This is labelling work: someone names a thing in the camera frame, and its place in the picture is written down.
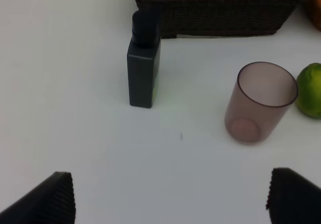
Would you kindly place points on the translucent pink plastic cup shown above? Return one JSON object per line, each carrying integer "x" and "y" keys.
{"x": 262, "y": 94}

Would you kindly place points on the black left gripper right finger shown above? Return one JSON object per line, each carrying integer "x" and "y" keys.
{"x": 292, "y": 198}

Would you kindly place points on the dark green pump bottle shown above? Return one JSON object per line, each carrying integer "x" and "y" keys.
{"x": 143, "y": 58}

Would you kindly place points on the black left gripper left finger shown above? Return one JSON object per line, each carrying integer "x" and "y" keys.
{"x": 52, "y": 201}

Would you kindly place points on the dark brown wicker basket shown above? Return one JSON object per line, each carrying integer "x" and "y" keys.
{"x": 220, "y": 18}

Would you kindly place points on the light brown wicker basket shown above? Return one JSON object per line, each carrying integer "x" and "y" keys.
{"x": 312, "y": 9}

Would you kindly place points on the green lime fruit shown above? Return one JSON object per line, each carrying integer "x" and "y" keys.
{"x": 308, "y": 83}

